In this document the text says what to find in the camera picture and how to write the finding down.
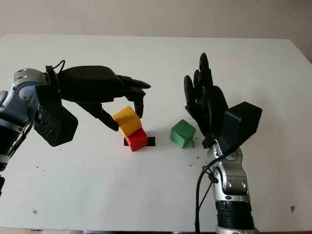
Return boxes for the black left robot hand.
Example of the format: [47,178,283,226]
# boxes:
[58,65,152,132]

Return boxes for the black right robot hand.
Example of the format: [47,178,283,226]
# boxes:
[184,53,230,149]

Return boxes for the green wooden cube block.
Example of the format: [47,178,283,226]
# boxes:
[170,119,196,149]

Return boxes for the yellow wooden cube block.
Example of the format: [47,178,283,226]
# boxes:
[113,106,143,138]

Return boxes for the red wooden cube block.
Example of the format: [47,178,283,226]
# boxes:
[125,128,149,152]

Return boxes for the black tape strip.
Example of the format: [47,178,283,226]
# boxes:
[123,136,156,147]

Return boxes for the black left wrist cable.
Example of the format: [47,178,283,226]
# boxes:
[51,59,67,74]

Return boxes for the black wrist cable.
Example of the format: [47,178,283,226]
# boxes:
[195,146,242,233]
[51,59,67,74]

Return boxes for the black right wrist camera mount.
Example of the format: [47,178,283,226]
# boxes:
[218,101,263,157]

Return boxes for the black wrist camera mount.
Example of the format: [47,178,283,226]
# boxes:
[218,101,263,157]
[33,65,79,148]

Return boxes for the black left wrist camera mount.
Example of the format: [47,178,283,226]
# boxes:
[33,65,79,148]

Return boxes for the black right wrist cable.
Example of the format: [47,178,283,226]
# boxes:
[195,146,242,233]

